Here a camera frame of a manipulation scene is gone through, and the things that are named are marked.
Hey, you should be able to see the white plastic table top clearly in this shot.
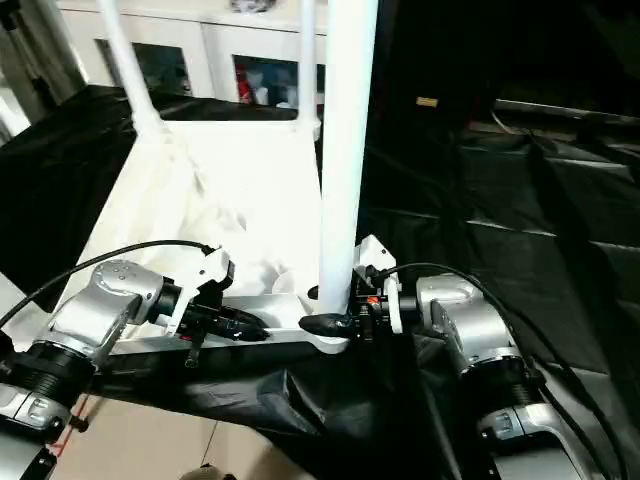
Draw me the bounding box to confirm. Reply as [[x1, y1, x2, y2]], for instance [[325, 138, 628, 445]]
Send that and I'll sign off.
[[12, 112, 351, 356]]

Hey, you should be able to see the dark brown rounded object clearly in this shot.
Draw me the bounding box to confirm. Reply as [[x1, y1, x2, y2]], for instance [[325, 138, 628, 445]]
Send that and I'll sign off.
[[182, 463, 234, 480]]

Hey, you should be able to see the black glossy mat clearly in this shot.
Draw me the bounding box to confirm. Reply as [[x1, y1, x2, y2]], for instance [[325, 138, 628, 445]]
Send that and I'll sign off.
[[0, 82, 640, 480]]

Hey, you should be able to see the red package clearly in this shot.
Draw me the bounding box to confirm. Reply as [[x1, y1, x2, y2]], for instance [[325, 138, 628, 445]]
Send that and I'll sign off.
[[237, 64, 255, 104]]

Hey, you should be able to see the black flat monitor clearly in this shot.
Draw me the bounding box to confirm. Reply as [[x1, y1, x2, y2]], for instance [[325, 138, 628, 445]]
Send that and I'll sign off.
[[492, 0, 640, 126]]

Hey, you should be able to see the white glass door cabinet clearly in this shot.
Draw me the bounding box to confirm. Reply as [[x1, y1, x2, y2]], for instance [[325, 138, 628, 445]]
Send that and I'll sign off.
[[64, 0, 332, 109]]

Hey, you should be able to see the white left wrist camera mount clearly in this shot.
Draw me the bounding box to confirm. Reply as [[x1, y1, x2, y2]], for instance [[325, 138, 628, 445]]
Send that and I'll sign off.
[[164, 247, 236, 339]]

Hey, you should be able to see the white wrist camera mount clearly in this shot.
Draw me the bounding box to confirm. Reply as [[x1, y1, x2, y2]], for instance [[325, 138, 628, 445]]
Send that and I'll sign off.
[[354, 234, 404, 335], [164, 247, 236, 339]]

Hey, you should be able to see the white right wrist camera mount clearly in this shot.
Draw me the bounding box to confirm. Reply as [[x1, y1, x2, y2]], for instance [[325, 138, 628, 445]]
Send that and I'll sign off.
[[354, 234, 404, 335]]

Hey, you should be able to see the thin red cable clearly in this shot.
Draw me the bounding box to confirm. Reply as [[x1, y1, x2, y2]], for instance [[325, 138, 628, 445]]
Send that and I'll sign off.
[[52, 394, 91, 459]]

